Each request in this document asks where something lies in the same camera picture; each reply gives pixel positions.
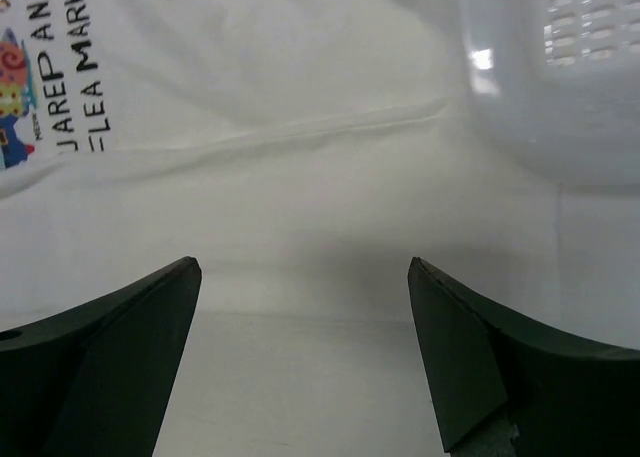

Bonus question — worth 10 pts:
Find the white plastic mesh basket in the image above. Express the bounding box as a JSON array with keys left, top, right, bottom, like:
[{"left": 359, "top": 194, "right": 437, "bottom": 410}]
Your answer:
[{"left": 459, "top": 0, "right": 639, "bottom": 185}]

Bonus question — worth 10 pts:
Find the white printed cartoon t-shirt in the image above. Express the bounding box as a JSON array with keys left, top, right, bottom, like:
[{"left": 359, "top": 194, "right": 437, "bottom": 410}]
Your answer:
[{"left": 1, "top": 0, "right": 560, "bottom": 321}]

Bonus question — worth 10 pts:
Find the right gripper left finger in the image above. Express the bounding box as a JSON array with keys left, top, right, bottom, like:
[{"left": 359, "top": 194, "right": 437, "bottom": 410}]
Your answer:
[{"left": 1, "top": 257, "right": 202, "bottom": 457}]

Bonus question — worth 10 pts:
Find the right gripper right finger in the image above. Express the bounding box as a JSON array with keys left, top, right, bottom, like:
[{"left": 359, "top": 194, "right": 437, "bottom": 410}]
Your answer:
[{"left": 408, "top": 258, "right": 639, "bottom": 456}]

